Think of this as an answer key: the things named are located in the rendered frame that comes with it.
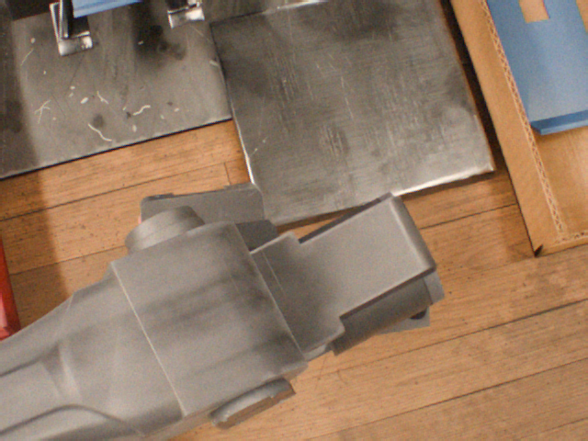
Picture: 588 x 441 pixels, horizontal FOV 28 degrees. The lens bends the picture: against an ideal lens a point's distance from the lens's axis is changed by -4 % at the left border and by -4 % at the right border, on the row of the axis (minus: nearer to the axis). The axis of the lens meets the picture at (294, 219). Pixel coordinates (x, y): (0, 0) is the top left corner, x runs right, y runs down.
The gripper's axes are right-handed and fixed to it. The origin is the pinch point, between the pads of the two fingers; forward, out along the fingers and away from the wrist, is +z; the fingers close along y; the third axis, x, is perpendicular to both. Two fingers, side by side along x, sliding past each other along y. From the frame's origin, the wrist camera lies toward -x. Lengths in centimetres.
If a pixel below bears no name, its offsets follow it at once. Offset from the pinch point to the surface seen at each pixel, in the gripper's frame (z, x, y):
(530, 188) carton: 6.0, -23.4, -0.9
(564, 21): 15.1, -30.2, 9.4
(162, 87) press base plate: 16.8, 0.5, 7.4
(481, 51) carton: 11.7, -22.2, 8.1
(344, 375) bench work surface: 5.4, -9.1, -12.1
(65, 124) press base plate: 16.3, 7.9, 5.8
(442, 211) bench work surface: 10.1, -17.9, -2.8
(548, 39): 14.5, -28.6, 8.2
